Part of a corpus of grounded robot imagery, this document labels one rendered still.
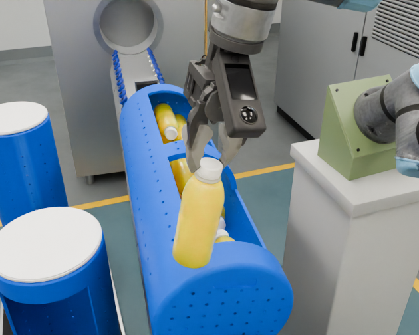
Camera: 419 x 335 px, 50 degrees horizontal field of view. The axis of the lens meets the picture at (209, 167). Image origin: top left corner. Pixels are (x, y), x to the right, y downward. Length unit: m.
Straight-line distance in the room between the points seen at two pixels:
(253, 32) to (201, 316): 0.54
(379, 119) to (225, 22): 0.69
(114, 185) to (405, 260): 2.23
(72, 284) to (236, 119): 0.73
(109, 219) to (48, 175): 1.07
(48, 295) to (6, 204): 0.88
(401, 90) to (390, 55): 1.73
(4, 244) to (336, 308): 0.93
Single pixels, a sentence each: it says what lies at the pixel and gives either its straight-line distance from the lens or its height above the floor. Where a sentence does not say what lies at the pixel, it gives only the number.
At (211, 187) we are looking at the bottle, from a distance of 0.67.
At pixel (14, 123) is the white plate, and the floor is 1.04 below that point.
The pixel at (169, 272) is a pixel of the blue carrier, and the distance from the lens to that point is 0.86.
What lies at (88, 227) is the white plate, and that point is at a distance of 1.24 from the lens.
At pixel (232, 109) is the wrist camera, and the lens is 0.55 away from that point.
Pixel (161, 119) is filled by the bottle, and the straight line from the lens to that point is 1.45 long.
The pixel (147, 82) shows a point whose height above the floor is 1.08.
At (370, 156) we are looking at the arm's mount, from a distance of 1.22.
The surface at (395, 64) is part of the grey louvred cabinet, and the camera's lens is 2.81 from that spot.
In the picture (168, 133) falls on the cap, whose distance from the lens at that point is 1.41.
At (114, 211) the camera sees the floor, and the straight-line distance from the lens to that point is 2.99.
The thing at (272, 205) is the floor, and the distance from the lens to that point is 3.00.
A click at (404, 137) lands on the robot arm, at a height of 1.34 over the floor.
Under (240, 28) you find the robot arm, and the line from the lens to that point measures 0.57.
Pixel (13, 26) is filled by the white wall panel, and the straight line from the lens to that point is 5.80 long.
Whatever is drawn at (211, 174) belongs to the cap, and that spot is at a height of 1.45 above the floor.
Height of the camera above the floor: 1.81
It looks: 33 degrees down
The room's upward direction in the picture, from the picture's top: straight up
